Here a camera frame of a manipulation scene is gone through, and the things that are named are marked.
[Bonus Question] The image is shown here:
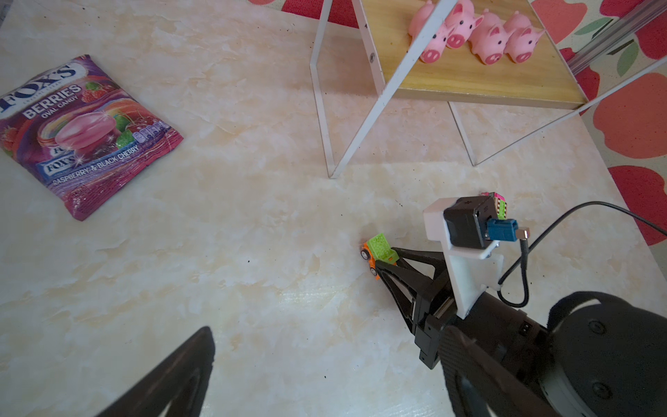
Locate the wooden two-tier shelf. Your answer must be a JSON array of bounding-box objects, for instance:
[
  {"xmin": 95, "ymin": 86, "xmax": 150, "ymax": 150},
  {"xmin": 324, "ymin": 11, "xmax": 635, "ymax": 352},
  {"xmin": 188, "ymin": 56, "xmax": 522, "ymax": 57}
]
[{"xmin": 309, "ymin": 1, "xmax": 666, "ymax": 179}]

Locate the right aluminium frame post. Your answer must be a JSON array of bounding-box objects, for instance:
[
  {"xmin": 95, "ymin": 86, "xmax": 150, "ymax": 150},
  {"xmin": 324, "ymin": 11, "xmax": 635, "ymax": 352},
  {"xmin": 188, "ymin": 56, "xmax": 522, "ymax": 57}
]
[{"xmin": 567, "ymin": 0, "xmax": 666, "ymax": 76}]

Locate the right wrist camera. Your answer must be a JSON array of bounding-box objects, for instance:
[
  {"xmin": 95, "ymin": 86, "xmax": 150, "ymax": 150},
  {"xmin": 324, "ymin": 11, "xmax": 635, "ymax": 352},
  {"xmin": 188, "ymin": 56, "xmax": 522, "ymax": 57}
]
[{"xmin": 423, "ymin": 195, "xmax": 530, "ymax": 319}]

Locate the orange green toy car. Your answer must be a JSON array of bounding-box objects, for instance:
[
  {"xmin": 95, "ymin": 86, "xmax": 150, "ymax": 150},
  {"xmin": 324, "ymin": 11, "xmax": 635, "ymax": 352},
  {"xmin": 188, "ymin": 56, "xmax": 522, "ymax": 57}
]
[{"xmin": 360, "ymin": 234, "xmax": 400, "ymax": 280}]

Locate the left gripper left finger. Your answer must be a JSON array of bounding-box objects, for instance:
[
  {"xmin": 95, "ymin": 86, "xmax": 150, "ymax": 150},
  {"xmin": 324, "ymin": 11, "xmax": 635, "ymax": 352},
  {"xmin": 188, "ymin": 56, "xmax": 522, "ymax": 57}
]
[{"xmin": 99, "ymin": 327, "xmax": 215, "ymax": 416}]

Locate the purple candy bag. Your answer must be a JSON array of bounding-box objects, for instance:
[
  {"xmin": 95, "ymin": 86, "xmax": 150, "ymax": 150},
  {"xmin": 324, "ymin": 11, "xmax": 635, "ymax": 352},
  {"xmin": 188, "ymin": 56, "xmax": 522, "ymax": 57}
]
[{"xmin": 1, "ymin": 55, "xmax": 183, "ymax": 221}]

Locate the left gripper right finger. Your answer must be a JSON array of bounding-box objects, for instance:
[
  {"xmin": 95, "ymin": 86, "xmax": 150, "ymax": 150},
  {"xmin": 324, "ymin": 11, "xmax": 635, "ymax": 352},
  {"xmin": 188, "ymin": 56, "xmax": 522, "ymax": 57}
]
[{"xmin": 439, "ymin": 327, "xmax": 558, "ymax": 416}]

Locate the pink green toy car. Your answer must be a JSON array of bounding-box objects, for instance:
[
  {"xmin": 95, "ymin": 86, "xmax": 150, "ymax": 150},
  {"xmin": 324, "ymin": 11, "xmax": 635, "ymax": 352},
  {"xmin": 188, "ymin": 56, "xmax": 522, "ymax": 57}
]
[{"xmin": 481, "ymin": 192, "xmax": 507, "ymax": 220}]

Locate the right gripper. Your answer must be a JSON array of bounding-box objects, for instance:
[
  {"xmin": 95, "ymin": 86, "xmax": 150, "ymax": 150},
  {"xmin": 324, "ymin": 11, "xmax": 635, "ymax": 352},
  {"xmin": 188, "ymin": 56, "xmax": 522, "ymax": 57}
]
[{"xmin": 375, "ymin": 247, "xmax": 548, "ymax": 387}]

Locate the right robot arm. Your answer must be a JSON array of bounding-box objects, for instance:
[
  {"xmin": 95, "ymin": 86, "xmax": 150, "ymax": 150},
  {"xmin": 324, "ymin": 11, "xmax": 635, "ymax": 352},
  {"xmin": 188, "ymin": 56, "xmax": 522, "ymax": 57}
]
[{"xmin": 373, "ymin": 249, "xmax": 666, "ymax": 416}]

